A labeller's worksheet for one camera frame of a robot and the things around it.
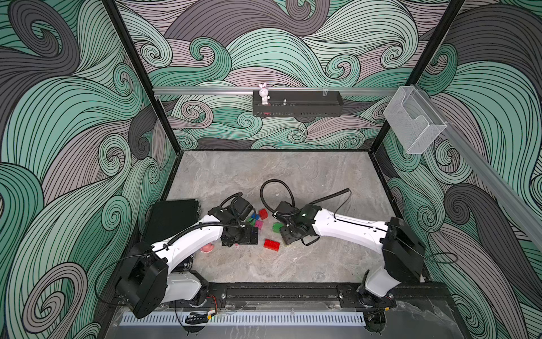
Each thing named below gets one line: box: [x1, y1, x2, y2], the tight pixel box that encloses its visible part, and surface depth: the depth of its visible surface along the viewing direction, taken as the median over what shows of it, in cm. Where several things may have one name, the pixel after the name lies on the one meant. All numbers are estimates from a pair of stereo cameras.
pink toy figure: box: [199, 242, 215, 254], surface depth 84 cm
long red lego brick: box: [263, 238, 281, 252], surface depth 86 cm
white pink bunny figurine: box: [258, 82, 271, 106], surface depth 91 cm
